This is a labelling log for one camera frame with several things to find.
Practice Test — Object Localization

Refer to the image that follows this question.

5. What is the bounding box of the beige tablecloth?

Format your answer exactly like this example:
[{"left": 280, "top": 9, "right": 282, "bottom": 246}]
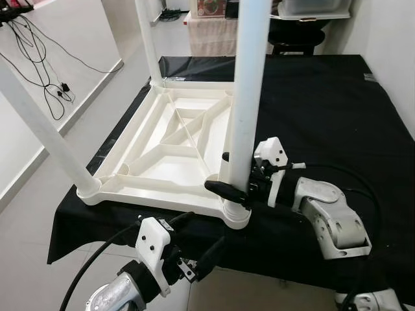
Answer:
[{"left": 188, "top": 13, "right": 242, "bottom": 56}]

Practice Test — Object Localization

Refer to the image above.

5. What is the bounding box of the clear plastic storage box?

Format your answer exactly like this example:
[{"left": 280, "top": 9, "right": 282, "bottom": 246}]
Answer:
[{"left": 279, "top": 0, "right": 354, "bottom": 17}]

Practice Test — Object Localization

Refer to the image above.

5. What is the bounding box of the white plastic table top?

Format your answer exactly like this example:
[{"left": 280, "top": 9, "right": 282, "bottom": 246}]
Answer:
[{"left": 77, "top": 79, "right": 254, "bottom": 229}]

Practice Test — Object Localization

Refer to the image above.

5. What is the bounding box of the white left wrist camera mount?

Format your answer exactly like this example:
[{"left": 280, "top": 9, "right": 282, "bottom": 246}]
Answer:
[{"left": 136, "top": 217, "right": 174, "bottom": 297}]

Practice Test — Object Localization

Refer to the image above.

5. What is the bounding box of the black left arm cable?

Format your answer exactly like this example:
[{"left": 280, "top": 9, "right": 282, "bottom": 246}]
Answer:
[{"left": 60, "top": 217, "right": 145, "bottom": 311}]

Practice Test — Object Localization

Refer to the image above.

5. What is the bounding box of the small black bundle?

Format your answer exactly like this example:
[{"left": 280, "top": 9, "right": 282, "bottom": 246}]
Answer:
[{"left": 159, "top": 6, "right": 182, "bottom": 19}]

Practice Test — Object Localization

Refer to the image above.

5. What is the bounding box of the black router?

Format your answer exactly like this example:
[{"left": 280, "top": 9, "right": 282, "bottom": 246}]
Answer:
[{"left": 0, "top": 0, "right": 34, "bottom": 23}]

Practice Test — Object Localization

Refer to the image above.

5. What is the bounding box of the red printed box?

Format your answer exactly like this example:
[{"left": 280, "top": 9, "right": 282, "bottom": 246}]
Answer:
[{"left": 198, "top": 0, "right": 229, "bottom": 18}]

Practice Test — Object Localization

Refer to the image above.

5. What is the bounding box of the thin black cable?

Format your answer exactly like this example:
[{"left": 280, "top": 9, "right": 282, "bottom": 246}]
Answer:
[{"left": 26, "top": 19, "right": 124, "bottom": 75}]

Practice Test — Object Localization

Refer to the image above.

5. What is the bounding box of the white plastic table leg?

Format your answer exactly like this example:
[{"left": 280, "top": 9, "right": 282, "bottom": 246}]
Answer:
[
  {"left": 224, "top": 0, "right": 273, "bottom": 209},
  {"left": 0, "top": 62, "right": 102, "bottom": 196},
  {"left": 134, "top": 0, "right": 164, "bottom": 86}
]

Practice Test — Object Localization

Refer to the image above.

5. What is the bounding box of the looped black cable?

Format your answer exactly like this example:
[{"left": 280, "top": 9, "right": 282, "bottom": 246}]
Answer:
[{"left": 0, "top": 16, "right": 75, "bottom": 122}]

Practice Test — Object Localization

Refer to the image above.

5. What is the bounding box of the black round stool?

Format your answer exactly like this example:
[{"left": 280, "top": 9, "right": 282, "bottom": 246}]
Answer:
[{"left": 272, "top": 29, "right": 323, "bottom": 55}]

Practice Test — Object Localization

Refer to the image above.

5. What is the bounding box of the black table cloth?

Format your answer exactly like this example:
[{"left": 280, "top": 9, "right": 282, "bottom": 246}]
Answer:
[{"left": 47, "top": 54, "right": 415, "bottom": 305}]

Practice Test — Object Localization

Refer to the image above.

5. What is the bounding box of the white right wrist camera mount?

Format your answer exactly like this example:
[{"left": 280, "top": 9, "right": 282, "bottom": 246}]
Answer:
[{"left": 254, "top": 137, "right": 291, "bottom": 208}]

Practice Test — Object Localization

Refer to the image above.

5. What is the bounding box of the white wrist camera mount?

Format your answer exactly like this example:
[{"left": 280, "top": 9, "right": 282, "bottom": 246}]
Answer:
[
  {"left": 136, "top": 217, "right": 174, "bottom": 297},
  {"left": 254, "top": 137, "right": 291, "bottom": 208}
]

